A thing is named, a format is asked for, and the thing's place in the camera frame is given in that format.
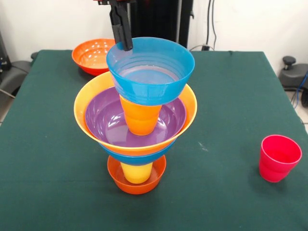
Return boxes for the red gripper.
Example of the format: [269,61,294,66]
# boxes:
[92,0,138,51]

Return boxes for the large orange bowl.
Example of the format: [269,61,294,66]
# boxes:
[73,71,198,156]

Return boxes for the small blue bowl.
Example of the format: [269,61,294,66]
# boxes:
[106,37,196,106]

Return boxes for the purple bowl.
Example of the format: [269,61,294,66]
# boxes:
[84,86,187,148]

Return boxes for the orange cup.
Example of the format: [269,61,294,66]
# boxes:
[119,95,163,136]

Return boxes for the large blue bowl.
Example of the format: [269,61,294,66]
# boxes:
[98,141,176,166]

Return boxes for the yellow cup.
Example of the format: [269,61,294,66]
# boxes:
[120,162,154,185]

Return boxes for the small red bowl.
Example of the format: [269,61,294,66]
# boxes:
[107,155,167,195]

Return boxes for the black computer tower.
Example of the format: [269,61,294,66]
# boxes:
[0,31,12,72]

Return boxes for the large red bowl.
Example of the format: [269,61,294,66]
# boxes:
[71,38,116,76]

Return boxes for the grey black floor base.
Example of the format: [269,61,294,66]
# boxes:
[0,51,39,97]
[278,56,308,108]

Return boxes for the dark green tablecloth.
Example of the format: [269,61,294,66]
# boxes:
[0,49,308,231]

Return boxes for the pink cup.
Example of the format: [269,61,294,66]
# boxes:
[258,134,303,183]

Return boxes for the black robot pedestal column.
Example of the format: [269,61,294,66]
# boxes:
[125,0,194,49]

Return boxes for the black wall cable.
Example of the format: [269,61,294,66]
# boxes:
[187,0,218,51]

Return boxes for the blue cable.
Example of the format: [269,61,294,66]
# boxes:
[291,72,308,106]

